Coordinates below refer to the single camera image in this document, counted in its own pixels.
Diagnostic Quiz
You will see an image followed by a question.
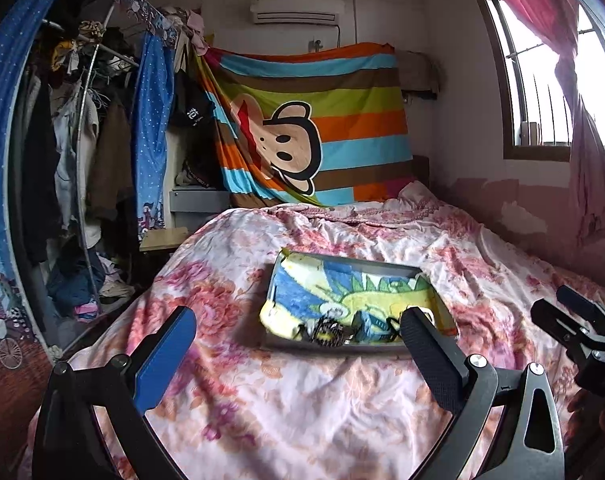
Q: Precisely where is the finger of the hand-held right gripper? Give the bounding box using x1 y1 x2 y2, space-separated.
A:
531 299 596 361
557 285 605 336

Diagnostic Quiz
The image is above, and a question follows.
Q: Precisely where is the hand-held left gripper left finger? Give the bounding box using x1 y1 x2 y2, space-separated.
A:
32 305 198 480

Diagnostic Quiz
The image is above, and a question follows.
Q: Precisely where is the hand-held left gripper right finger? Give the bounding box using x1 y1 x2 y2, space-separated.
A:
400 307 566 480

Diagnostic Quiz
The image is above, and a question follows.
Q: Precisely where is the grey tray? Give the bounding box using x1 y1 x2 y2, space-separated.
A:
260 247 458 359

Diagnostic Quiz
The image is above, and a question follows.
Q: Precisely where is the person's right hand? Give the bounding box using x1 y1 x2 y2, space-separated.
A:
567 394 605 461

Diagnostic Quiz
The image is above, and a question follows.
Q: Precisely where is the dinosaur print towel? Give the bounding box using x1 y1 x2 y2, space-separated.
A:
261 252 456 346

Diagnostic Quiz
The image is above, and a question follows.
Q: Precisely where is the pile of clothes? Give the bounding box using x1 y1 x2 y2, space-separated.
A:
46 240 136 322

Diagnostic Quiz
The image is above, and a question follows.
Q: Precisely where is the small wooden stool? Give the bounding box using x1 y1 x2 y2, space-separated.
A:
139 226 190 254

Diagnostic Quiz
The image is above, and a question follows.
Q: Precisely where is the pink floral blanket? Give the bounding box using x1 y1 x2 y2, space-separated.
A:
17 180 605 480

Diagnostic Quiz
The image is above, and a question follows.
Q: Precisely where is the pink curtain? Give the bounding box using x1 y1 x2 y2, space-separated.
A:
470 0 605 257

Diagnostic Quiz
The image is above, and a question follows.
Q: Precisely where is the grey cabinet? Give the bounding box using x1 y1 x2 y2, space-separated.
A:
170 189 233 232

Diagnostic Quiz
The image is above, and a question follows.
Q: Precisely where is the dark cloth pile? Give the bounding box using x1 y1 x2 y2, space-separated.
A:
175 157 219 191

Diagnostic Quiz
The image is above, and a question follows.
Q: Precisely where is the curved metal rod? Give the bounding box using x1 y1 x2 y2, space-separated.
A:
75 42 103 306

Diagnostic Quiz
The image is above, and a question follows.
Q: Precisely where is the narrow blue dotted wardrobe curtain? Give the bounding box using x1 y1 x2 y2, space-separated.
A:
132 35 176 242

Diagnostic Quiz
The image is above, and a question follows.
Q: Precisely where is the window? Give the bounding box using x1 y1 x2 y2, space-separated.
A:
463 0 605 163

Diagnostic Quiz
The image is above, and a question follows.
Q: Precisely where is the row of hanging clothes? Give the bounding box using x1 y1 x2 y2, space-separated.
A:
12 20 138 261

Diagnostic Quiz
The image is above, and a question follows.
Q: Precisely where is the striped monkey blanket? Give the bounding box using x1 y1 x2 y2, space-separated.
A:
195 42 416 208

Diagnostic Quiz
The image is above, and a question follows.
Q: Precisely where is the black printed garment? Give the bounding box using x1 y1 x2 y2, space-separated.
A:
171 70 216 129

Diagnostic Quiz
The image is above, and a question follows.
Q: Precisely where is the large blue dotted wardrobe curtain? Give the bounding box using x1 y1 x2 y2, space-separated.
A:
0 0 80 461

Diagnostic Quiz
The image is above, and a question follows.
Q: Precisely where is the purple printed wardrobe trim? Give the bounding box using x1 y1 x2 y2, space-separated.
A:
82 0 179 52

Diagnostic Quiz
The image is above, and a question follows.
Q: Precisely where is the white air conditioner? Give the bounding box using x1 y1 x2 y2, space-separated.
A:
249 0 347 25

